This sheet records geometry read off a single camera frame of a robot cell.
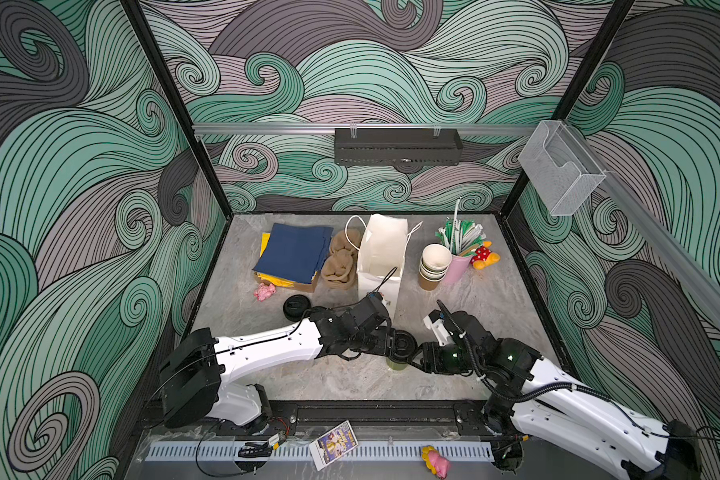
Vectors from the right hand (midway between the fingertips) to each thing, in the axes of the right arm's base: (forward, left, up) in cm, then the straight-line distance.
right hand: (413, 364), depth 73 cm
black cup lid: (+4, +2, +2) cm, 4 cm away
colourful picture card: (-16, +20, -7) cm, 27 cm away
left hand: (+4, +5, +1) cm, 7 cm away
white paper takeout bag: (+35, +6, -5) cm, 36 cm away
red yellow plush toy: (+38, -30, -6) cm, 48 cm away
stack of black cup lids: (+19, +34, -8) cm, 40 cm away
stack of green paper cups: (+32, -11, -2) cm, 34 cm away
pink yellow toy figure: (-20, -4, -6) cm, 21 cm away
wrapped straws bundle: (+37, -19, +5) cm, 42 cm away
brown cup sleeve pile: (+31, +20, -5) cm, 38 cm away
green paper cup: (+1, +4, -5) cm, 6 cm away
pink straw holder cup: (+29, -18, -2) cm, 34 cm away
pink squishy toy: (+24, +44, -7) cm, 51 cm away
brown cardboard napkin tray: (+26, +34, -7) cm, 43 cm away
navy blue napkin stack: (+38, +36, -4) cm, 52 cm away
